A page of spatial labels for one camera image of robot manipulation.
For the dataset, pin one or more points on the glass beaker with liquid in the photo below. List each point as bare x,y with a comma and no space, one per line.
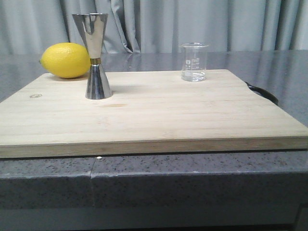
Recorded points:
194,58

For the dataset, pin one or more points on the steel double jigger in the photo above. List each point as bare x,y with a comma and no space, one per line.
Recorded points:
91,27

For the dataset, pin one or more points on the wooden cutting board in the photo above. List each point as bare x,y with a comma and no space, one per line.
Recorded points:
149,112

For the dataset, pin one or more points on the yellow lemon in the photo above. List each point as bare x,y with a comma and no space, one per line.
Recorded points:
66,60

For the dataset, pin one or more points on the grey curtain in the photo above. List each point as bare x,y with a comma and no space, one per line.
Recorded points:
157,26

